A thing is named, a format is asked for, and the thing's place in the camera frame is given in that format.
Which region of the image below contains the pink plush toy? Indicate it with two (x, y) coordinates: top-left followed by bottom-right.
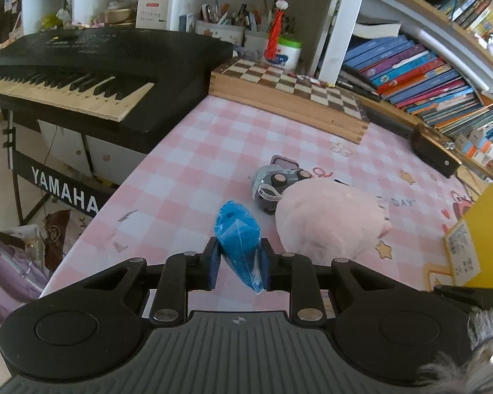
(275, 178), (392, 265)

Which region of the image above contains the grey purple toy truck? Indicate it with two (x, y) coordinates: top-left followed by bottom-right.
(252, 155), (312, 214)

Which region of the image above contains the yellow cardboard box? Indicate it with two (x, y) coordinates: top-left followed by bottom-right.
(443, 185), (493, 288)

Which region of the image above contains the pink checkered tablecloth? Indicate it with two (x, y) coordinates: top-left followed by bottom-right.
(46, 97), (467, 293)

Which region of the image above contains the dark wooden small box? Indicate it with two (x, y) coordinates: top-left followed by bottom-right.
(409, 123), (462, 178)

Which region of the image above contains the black keyboard stand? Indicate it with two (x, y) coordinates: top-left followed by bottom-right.
(2, 110), (118, 226)

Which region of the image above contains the wooden chessboard box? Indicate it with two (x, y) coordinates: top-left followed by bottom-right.
(209, 58), (369, 144)

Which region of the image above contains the black Yamaha keyboard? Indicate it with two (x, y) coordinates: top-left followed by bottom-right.
(0, 28), (233, 154)

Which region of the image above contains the white jar green lid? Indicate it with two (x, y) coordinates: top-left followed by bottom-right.
(274, 36), (303, 71)

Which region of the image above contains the red hanging tassel ornament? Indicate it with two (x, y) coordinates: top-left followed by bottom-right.
(264, 0), (288, 60)

